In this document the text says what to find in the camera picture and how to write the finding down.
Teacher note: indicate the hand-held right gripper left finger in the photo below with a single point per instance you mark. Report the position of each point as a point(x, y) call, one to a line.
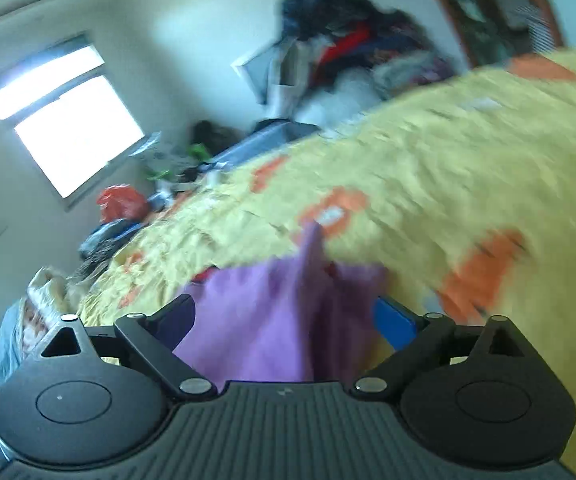
point(175, 321)

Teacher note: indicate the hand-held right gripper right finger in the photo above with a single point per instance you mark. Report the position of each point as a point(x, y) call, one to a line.
point(393, 322)

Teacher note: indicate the purple sweater with red trim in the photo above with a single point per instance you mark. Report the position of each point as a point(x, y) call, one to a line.
point(278, 315)

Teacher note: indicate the pile of mixed clothes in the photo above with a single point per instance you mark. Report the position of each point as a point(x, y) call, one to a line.
point(363, 45)

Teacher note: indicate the dark striped cloth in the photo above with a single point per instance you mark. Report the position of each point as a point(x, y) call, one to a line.
point(105, 245)

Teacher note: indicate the white plastic bag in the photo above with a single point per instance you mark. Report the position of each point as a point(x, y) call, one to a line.
point(50, 292)

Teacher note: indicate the orange plastic bag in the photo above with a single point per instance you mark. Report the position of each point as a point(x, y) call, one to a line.
point(120, 202)

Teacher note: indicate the yellow floral bedspread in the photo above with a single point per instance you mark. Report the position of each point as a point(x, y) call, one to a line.
point(443, 170)

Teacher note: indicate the floral pillow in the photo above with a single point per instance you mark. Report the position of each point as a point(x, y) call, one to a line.
point(155, 152)

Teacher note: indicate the green and black bag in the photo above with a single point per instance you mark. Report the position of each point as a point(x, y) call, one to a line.
point(207, 147)

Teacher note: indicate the blue grey blanket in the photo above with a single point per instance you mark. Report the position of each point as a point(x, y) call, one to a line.
point(268, 140)

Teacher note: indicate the window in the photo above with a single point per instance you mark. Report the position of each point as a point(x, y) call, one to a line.
point(65, 117)

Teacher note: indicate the white framed board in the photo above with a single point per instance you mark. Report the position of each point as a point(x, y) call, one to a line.
point(260, 72)

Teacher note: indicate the wooden framed mirror door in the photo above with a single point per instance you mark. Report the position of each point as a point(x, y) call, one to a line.
point(493, 5)

